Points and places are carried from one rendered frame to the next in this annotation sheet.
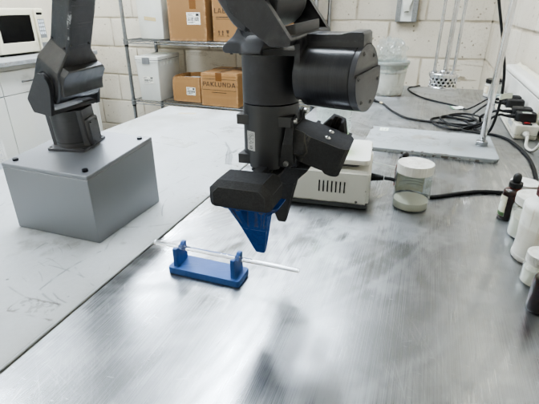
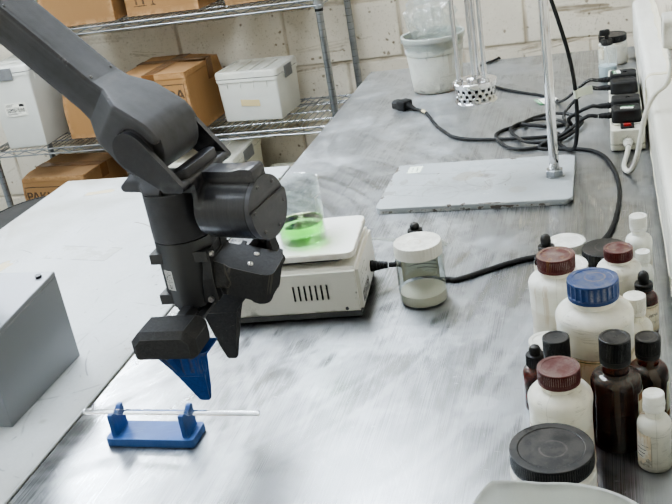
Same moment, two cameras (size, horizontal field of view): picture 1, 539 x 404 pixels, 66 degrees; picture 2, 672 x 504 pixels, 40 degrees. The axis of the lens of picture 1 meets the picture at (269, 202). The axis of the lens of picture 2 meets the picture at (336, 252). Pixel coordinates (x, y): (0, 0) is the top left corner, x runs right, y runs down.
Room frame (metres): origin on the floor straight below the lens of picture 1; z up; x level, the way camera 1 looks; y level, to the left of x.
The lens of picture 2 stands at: (-0.38, -0.12, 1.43)
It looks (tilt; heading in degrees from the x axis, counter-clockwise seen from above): 23 degrees down; 358
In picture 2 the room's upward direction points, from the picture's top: 10 degrees counter-clockwise
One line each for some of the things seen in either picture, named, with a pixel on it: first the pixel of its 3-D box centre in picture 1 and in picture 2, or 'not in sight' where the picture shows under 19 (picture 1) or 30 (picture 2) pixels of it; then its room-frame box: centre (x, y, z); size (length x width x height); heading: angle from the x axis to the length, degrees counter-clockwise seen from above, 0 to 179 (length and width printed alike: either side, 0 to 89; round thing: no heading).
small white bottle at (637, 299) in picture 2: not in sight; (635, 334); (0.41, -0.42, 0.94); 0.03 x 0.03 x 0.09
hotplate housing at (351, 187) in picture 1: (321, 171); (299, 271); (0.71, -0.09, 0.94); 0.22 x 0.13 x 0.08; 75
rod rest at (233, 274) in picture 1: (208, 261); (153, 423); (0.45, 0.08, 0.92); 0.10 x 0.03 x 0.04; 70
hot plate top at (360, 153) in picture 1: (337, 150); (313, 239); (0.71, -0.12, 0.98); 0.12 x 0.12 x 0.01; 75
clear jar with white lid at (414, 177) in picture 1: (412, 184); (420, 270); (0.65, -0.24, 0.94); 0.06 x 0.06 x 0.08
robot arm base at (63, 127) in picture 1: (74, 126); not in sight; (0.64, 0.31, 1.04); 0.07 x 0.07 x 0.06; 80
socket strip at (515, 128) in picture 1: (513, 114); (624, 104); (1.23, -0.72, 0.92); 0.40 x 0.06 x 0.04; 160
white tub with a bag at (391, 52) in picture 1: (390, 65); (433, 40); (1.67, -0.46, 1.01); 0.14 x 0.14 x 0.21
